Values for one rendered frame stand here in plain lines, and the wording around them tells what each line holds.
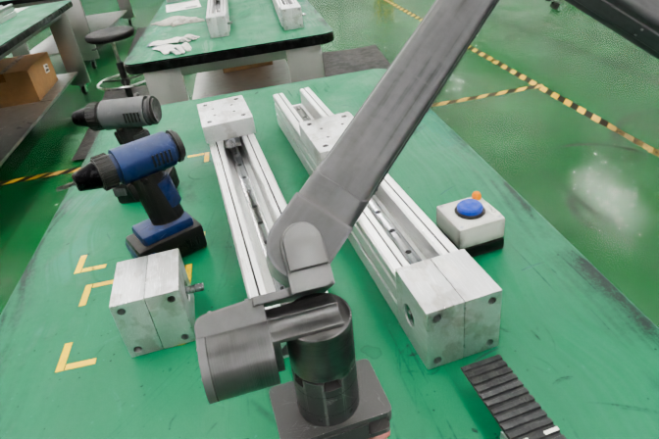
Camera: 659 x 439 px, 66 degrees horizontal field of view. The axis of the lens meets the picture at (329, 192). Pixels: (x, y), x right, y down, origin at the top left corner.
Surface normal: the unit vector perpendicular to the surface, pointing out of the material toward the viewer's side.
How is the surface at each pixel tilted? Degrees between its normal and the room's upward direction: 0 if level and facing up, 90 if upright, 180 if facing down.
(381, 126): 42
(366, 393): 1
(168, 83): 90
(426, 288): 0
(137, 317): 90
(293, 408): 1
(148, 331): 90
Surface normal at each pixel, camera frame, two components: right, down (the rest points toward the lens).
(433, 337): 0.29, 0.45
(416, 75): 0.08, -0.32
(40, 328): -0.11, -0.86
